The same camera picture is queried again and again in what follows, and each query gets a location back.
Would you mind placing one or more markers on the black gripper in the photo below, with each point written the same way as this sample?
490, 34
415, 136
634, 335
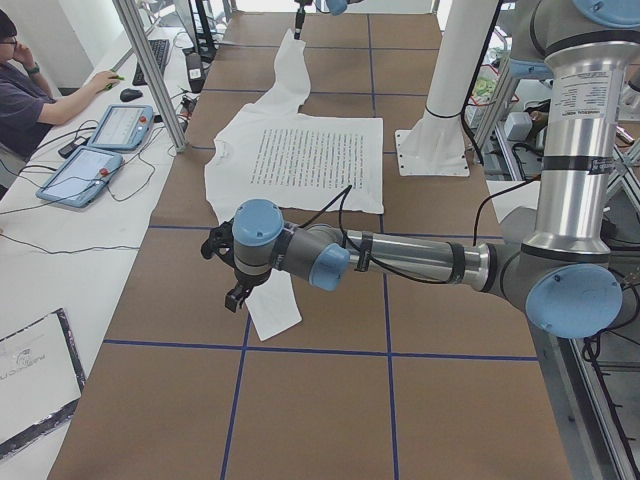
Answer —
243, 283
300, 18

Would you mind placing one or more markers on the white long-sleeve printed shirt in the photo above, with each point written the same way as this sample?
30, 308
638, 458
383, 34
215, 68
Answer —
271, 157

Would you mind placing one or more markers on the black computer mouse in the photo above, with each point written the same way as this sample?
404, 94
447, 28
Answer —
129, 95

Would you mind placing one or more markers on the blue teach pendant near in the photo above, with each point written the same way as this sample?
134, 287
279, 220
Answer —
79, 180

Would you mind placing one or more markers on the blue teach pendant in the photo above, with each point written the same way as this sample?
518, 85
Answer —
79, 180
122, 128

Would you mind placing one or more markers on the blue teach pendant far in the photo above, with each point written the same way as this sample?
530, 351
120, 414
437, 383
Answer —
122, 128

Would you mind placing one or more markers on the seated person in grey shirt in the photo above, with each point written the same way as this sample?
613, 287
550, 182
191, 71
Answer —
28, 108

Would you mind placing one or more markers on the aluminium frame post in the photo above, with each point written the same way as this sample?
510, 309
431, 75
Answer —
133, 26

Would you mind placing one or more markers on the white camera pole base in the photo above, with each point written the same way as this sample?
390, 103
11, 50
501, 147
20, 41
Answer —
435, 145

